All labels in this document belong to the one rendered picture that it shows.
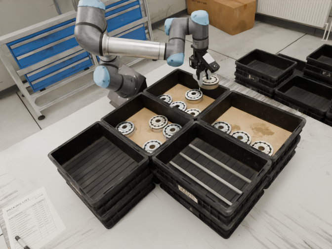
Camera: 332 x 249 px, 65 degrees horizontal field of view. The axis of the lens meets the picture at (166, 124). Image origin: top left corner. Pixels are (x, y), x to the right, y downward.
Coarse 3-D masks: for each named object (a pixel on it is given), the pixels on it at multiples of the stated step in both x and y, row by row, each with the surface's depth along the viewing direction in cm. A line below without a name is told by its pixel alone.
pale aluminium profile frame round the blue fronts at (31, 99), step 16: (144, 0) 307; (112, 32) 298; (0, 48) 238; (80, 48) 283; (96, 64) 308; (128, 64) 336; (16, 80) 259; (64, 80) 292; (32, 96) 277; (64, 96) 300
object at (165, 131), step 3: (165, 126) 134; (168, 126) 134; (177, 126) 132; (180, 126) 132; (165, 129) 132; (177, 129) 131; (165, 132) 131; (168, 132) 130; (168, 135) 129; (171, 135) 128
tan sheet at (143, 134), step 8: (144, 112) 149; (152, 112) 148; (128, 120) 146; (136, 120) 145; (144, 120) 144; (136, 128) 140; (144, 128) 139; (136, 136) 136; (144, 136) 135; (152, 136) 134; (160, 136) 133
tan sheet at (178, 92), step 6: (180, 84) 165; (168, 90) 162; (174, 90) 161; (180, 90) 160; (186, 90) 159; (174, 96) 156; (180, 96) 156; (204, 96) 153; (186, 102) 151; (204, 102) 149; (210, 102) 148; (192, 108) 146; (204, 108) 145
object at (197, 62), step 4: (192, 44) 124; (204, 48) 119; (196, 52) 125; (200, 52) 122; (196, 56) 126; (192, 60) 127; (196, 60) 125; (200, 60) 124; (192, 64) 128; (196, 64) 126; (200, 64) 124; (204, 64) 125; (196, 68) 128; (200, 68) 125; (204, 68) 126
